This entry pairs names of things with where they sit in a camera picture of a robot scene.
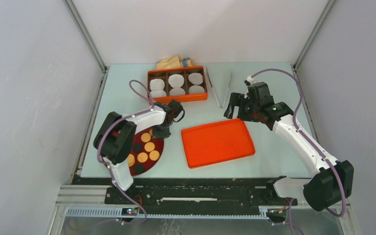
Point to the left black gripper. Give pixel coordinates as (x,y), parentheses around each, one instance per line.
(157,134)

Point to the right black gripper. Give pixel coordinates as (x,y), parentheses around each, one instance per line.
(239,107)

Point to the dark red round plate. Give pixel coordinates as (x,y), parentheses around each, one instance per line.
(143,161)

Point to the metal serving tongs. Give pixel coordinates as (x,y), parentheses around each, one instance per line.
(220,80)

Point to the orange box lid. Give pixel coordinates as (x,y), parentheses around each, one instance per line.
(217,142)

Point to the orange compartment cookie box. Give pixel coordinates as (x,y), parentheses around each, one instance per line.
(182,84)

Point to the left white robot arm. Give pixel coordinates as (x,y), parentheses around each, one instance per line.
(114,141)

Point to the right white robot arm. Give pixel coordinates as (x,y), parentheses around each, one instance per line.
(331,180)

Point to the dark round cookie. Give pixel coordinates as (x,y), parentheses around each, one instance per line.
(137,147)

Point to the beige cloth doll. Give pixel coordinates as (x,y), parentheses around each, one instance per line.
(174,63)

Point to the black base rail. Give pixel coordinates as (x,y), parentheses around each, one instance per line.
(205,196)

